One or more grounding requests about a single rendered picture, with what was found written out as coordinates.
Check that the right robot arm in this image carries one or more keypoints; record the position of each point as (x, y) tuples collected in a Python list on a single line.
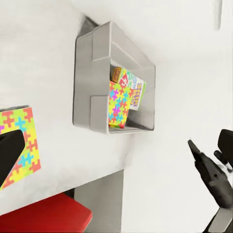
[(216, 180)]

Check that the swivel chair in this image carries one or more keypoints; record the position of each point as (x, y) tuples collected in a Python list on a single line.
[(56, 214)]

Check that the board game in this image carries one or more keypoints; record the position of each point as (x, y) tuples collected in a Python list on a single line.
[(124, 77)]

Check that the jigsaw puzzle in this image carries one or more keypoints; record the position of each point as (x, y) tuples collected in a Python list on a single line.
[(29, 161), (120, 97)]

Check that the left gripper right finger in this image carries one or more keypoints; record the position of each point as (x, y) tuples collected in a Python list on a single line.
[(225, 144)]

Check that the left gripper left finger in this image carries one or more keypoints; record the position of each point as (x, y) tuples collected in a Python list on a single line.
[(12, 145)]

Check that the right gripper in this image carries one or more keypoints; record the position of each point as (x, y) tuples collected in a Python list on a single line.
[(215, 179)]

